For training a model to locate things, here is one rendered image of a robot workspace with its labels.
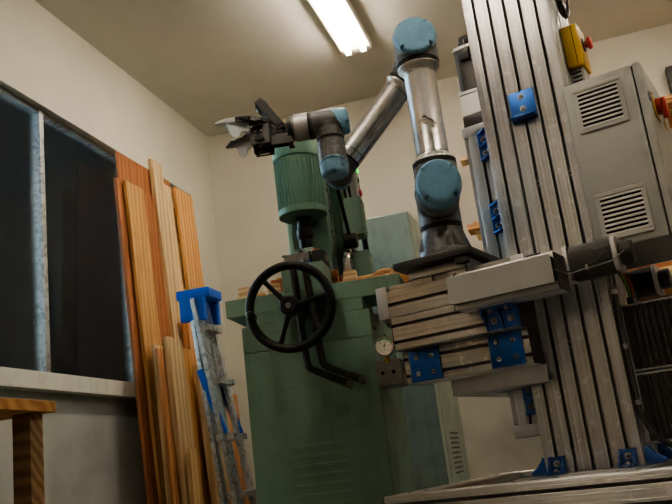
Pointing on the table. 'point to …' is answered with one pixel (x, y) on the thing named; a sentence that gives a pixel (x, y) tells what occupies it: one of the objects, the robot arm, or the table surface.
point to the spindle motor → (299, 182)
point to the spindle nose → (304, 231)
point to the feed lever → (347, 229)
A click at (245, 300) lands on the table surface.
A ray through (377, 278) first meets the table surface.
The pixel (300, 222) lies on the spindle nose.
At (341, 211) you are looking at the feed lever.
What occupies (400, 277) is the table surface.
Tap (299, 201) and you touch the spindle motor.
